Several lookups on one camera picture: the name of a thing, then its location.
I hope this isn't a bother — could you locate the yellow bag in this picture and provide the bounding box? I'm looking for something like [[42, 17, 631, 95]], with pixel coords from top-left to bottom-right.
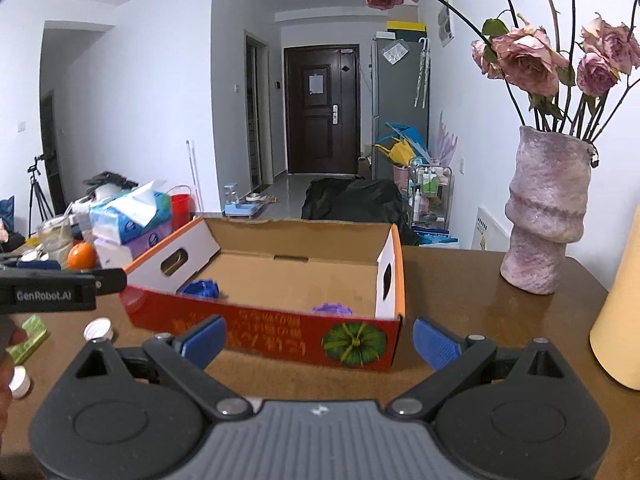
[[375, 141, 413, 166]]

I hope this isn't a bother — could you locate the black camera tripod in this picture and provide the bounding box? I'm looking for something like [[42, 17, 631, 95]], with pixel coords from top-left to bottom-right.
[[26, 155, 55, 238]]

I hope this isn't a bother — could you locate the pink textured vase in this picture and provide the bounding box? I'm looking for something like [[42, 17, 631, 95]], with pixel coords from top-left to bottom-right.
[[500, 125, 593, 296]]

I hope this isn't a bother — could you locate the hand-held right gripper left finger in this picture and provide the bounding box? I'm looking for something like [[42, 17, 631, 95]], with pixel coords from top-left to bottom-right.
[[75, 314, 253, 418]]

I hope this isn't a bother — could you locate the white ribbed bottle cap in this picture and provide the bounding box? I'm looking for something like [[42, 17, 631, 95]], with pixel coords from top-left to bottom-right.
[[83, 318, 115, 343]]

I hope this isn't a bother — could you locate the purple wall decoration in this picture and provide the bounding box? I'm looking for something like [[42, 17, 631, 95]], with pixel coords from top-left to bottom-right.
[[434, 112, 458, 161]]

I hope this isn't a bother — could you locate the orange red cardboard box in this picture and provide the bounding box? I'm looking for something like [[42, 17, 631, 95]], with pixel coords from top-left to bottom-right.
[[121, 216, 405, 372]]

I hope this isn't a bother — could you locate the orange fruit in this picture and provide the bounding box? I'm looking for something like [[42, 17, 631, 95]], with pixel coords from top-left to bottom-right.
[[66, 241, 98, 271]]

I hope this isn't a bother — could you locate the blue spiky ball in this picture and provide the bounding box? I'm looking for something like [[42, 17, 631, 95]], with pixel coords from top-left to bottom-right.
[[181, 280, 220, 301]]

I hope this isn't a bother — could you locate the metal rolling cart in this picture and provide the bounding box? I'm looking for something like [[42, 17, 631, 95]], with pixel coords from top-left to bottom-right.
[[407, 157, 453, 231]]

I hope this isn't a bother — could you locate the white folded umbrella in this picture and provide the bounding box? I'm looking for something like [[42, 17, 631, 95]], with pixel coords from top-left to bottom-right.
[[414, 36, 431, 109]]

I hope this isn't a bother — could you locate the dark brown entrance door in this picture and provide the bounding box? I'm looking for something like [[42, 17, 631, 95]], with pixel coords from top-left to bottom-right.
[[283, 44, 362, 176]]

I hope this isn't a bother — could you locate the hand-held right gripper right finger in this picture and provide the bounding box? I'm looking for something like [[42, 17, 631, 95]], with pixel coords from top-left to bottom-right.
[[387, 316, 568, 418]]

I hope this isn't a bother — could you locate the small white bottle cap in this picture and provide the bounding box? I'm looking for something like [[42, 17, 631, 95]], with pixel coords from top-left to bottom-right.
[[9, 366, 32, 400]]

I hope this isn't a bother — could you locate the red plastic bucket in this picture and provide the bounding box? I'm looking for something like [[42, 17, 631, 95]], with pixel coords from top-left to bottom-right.
[[167, 186, 193, 231]]

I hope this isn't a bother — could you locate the clear plastic bag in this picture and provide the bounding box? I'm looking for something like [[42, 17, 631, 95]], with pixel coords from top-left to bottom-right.
[[382, 40, 410, 64]]

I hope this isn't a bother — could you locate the blue tissue pack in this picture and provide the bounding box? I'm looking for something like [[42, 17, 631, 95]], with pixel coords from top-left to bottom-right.
[[89, 180, 173, 246]]

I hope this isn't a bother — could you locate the blue patterned bag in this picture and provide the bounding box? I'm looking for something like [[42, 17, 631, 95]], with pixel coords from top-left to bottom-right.
[[415, 229, 461, 249]]

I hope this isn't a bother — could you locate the pale yellow lampshade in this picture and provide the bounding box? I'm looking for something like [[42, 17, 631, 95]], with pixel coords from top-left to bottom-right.
[[589, 245, 640, 391]]

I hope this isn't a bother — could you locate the black bag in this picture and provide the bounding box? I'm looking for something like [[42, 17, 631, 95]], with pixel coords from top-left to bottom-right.
[[301, 177, 418, 246]]

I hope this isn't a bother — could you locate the dried pink rose bouquet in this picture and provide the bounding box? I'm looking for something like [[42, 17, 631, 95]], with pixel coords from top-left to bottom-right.
[[355, 0, 640, 143]]

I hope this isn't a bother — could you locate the person's left hand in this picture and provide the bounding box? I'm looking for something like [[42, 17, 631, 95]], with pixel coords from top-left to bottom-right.
[[0, 325, 29, 436]]

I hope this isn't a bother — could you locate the green transparent plastic bottle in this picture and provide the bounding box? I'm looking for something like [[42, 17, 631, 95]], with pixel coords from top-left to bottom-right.
[[7, 314, 49, 365]]

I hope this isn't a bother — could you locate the clear glass cup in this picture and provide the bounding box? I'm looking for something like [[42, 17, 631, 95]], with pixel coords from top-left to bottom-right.
[[37, 217, 76, 263]]

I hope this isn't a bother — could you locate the white tissue pack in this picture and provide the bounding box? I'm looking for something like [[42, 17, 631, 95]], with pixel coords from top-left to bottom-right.
[[94, 220, 175, 270]]

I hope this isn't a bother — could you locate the blue pet water dispenser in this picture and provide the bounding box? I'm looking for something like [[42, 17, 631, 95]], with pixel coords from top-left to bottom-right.
[[223, 183, 261, 218]]

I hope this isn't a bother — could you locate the grey refrigerator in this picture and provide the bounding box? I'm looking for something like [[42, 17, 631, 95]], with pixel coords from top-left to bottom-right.
[[371, 30, 431, 181]]

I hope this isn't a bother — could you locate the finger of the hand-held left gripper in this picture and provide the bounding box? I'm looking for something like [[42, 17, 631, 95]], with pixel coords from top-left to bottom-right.
[[93, 267, 129, 297]]

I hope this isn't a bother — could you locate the purple plastic toy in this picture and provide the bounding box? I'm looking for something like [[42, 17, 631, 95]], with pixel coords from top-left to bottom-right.
[[312, 302, 355, 317]]

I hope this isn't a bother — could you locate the grey interior door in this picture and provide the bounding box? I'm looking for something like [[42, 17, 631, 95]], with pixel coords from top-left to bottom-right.
[[244, 30, 275, 191]]

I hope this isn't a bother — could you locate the white wall notice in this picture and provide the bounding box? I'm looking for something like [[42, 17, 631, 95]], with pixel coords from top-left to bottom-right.
[[437, 0, 456, 47]]

